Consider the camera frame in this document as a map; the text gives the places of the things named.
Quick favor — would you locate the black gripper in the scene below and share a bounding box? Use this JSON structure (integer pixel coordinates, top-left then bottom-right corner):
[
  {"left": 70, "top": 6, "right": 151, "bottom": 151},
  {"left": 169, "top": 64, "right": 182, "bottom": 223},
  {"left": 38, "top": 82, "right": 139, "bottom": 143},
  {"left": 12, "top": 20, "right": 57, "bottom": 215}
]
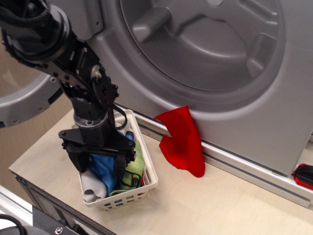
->
[{"left": 58, "top": 117, "right": 136, "bottom": 179}]

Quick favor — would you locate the bright blue cloth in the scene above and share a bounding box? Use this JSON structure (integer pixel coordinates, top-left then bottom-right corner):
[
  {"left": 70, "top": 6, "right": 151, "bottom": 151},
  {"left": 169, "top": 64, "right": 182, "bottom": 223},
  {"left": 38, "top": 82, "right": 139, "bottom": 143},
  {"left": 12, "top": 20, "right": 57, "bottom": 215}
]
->
[{"left": 88, "top": 131, "right": 130, "bottom": 197}]

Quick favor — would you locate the white grey cloth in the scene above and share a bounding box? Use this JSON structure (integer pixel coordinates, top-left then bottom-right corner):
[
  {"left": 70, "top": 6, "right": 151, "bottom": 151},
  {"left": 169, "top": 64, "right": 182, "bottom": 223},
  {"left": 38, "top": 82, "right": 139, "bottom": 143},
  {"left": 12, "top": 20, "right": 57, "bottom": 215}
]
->
[{"left": 81, "top": 169, "right": 108, "bottom": 203}]

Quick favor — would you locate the white plastic laundry basket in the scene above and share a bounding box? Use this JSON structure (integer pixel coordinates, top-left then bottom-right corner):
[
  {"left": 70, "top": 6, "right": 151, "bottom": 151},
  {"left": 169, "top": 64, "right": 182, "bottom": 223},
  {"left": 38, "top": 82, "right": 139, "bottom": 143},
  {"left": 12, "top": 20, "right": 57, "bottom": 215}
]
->
[{"left": 79, "top": 110, "right": 158, "bottom": 210}]

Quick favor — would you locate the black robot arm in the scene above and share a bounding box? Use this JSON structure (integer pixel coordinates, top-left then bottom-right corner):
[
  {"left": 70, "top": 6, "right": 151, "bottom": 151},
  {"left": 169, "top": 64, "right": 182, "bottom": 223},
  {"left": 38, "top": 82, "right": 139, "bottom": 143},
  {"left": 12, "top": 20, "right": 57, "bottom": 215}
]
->
[{"left": 0, "top": 0, "right": 135, "bottom": 178}]

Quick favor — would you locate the round grey machine door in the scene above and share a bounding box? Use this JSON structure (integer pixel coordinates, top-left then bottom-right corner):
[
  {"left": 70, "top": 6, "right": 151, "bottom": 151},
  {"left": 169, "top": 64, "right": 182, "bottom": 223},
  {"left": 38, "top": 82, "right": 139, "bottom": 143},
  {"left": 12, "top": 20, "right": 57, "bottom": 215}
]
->
[{"left": 0, "top": 72, "right": 63, "bottom": 128}]

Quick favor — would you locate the grey toy washing machine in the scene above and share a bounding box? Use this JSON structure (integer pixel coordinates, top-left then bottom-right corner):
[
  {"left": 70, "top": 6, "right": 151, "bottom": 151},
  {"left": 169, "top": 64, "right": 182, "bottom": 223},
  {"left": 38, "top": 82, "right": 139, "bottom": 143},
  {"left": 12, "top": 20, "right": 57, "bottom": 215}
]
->
[{"left": 82, "top": 0, "right": 313, "bottom": 176}]

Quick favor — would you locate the light green cloth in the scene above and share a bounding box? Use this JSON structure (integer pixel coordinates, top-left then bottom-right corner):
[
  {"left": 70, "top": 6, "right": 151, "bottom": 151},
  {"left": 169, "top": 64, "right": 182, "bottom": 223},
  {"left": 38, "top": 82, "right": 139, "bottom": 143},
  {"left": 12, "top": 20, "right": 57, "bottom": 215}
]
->
[{"left": 110, "top": 140, "right": 145, "bottom": 196}]

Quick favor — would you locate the dark blue denim cloth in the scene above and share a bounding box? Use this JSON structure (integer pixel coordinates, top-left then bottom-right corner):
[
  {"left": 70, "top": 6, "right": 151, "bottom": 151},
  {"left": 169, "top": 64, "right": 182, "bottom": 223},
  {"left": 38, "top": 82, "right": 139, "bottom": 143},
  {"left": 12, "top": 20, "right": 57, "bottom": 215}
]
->
[{"left": 125, "top": 131, "right": 134, "bottom": 142}]

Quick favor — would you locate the small red cloth in basket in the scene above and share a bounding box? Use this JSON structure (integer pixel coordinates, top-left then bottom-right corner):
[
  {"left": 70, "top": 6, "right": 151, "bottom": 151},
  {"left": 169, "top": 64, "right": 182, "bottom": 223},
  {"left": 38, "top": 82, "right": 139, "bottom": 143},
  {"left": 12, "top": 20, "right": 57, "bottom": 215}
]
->
[{"left": 137, "top": 177, "right": 146, "bottom": 198}]

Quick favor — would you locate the large red cloth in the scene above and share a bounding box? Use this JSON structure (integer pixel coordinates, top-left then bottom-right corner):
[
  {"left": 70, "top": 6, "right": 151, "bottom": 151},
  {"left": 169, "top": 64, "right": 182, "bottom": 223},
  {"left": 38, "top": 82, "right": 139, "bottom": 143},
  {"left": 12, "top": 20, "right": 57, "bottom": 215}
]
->
[{"left": 154, "top": 106, "right": 205, "bottom": 178}]

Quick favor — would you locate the red black tool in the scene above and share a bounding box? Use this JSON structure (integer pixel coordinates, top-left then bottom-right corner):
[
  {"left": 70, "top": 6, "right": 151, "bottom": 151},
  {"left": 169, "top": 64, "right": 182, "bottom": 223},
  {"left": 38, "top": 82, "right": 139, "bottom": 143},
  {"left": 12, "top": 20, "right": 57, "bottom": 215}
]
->
[{"left": 293, "top": 164, "right": 313, "bottom": 190}]

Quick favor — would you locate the black metal bracket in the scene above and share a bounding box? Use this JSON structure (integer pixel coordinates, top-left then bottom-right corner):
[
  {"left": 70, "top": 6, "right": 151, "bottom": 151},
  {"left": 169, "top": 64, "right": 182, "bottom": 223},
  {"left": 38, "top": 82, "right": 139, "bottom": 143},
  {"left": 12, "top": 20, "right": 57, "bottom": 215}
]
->
[{"left": 32, "top": 206, "right": 88, "bottom": 235}]

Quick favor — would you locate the black braided cable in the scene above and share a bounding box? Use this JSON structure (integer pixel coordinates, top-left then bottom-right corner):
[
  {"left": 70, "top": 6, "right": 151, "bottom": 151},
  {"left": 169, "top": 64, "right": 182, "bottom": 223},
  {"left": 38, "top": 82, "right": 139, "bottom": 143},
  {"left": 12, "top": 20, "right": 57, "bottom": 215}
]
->
[{"left": 0, "top": 213, "right": 27, "bottom": 235}]

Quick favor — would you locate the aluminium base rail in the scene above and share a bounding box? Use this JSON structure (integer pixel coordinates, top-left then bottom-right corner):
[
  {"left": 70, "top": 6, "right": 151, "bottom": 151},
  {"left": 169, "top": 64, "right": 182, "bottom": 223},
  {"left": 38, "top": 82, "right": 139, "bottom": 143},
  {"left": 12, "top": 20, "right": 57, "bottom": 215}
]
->
[{"left": 71, "top": 86, "right": 313, "bottom": 209}]

